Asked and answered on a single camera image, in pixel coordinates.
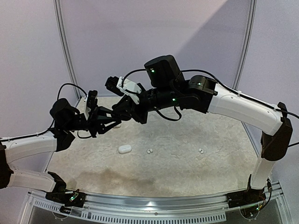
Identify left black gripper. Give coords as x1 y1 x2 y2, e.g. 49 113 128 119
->
64 104 122 138

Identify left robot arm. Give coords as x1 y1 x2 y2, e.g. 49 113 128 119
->
0 98 121 203

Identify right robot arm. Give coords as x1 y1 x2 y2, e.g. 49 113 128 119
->
106 55 293 203

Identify white closed charging case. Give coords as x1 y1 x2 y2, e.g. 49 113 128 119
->
118 145 132 154

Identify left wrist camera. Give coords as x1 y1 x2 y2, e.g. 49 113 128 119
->
84 90 98 120

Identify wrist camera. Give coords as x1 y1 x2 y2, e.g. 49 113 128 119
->
105 77 142 105
84 90 98 120

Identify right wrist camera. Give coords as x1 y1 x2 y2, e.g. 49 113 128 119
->
105 77 142 105

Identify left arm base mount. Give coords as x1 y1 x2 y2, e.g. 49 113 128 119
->
45 187 87 208

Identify aluminium front rail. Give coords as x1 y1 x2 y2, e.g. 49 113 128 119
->
20 182 292 224

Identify left aluminium frame post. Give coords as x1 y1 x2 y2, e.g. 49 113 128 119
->
53 0 82 98

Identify aluminium frame post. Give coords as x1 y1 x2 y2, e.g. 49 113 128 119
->
232 0 257 90
53 0 82 98

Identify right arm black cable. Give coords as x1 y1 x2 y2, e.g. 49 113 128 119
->
121 69 299 210

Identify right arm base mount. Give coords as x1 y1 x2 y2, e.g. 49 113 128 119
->
226 188 266 208

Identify right aluminium frame post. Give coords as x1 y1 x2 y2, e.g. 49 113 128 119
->
232 0 257 90

